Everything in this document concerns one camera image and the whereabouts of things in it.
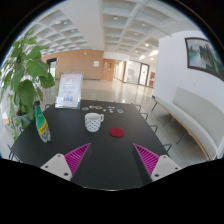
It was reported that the white polka dot mug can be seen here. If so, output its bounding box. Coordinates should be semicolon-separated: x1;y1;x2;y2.
85;113;104;132

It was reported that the small round badge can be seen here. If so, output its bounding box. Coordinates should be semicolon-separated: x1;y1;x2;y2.
82;107;89;111

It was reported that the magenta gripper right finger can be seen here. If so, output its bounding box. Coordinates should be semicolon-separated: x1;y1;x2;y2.
134;144;181;181

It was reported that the red round coaster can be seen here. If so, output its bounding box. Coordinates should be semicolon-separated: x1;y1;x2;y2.
109;127;124;138

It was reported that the framed landscape painting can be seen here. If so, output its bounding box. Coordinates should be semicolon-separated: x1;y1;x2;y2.
185;37;224;81

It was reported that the green leafy potted plant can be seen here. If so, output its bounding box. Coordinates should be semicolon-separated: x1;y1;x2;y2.
0;30;55;140

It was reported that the white long bench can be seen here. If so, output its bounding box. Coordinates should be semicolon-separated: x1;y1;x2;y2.
155;88;224;160

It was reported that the green plastic water bottle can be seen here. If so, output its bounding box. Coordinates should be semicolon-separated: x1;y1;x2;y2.
34;100;51;143

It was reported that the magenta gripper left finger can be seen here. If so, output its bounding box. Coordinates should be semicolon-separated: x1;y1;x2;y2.
41;143;90;181

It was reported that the pink acrylic sign stand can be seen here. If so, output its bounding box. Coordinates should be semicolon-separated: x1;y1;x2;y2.
55;73;83;109

